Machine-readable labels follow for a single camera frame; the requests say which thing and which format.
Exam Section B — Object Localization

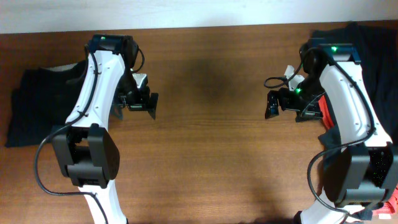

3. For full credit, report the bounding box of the red garment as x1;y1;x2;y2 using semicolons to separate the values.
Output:
318;96;334;130

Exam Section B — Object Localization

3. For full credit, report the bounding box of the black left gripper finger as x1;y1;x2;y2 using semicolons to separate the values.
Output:
110;101;124;120
147;93;159;120

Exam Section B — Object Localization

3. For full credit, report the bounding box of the dark garment pile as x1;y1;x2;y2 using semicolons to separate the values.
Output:
312;23;397;146

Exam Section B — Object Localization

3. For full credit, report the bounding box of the folded navy blue garment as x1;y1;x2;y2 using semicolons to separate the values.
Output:
5;61;86;147

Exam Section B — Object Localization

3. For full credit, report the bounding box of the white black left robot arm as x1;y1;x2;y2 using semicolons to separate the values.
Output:
48;34;159;223

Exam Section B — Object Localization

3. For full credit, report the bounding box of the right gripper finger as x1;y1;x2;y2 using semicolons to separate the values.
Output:
264;90;279;119
295;111;323;122

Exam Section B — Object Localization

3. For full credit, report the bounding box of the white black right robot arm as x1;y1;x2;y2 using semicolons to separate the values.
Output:
265;38;397;223

